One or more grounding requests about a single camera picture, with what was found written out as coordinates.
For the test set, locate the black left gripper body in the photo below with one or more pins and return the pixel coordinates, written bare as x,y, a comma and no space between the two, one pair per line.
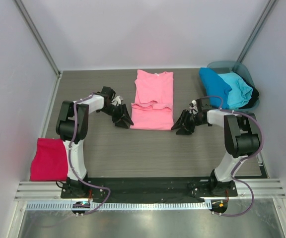
118,113

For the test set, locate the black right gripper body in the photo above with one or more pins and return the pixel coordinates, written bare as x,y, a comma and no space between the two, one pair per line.
189,120

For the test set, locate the light pink t shirt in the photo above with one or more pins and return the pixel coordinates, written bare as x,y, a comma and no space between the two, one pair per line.
152,108

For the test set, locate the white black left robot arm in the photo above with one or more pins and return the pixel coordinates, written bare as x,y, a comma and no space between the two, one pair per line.
72,127

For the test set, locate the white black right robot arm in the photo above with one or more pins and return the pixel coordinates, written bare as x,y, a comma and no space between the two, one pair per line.
243,140

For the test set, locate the blue t shirt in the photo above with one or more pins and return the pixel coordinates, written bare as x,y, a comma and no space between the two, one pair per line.
216,88

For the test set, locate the cyan t shirt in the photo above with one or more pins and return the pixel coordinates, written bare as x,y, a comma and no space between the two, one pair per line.
240,94

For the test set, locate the teal plastic basket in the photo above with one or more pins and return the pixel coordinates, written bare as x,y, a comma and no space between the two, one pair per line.
222,67

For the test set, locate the black t shirt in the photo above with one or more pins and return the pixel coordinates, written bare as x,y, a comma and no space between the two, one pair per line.
254,96

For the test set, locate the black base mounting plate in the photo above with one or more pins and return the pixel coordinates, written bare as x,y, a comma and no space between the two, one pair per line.
152,189

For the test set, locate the magenta folded t shirt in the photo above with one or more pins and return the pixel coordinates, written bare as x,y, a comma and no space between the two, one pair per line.
50,161

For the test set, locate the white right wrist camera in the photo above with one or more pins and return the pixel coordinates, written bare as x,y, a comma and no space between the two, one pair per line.
193,107

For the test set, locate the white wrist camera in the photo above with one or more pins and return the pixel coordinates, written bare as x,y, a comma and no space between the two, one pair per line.
193,107
117,101

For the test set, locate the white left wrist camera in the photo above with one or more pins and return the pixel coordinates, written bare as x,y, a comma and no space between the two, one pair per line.
117,101

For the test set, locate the aluminium frame rail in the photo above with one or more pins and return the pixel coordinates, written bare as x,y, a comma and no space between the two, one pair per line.
44,191

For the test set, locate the left aluminium corner post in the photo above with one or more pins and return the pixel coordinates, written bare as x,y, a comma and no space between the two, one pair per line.
35,33

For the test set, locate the aluminium corner post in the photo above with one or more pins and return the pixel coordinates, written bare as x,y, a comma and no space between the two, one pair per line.
267,11
35,33

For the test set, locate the slotted white cable duct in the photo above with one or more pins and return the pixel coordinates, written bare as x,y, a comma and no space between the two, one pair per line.
86,206

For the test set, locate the right aluminium corner post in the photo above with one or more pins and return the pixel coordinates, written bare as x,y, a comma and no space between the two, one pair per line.
267,11

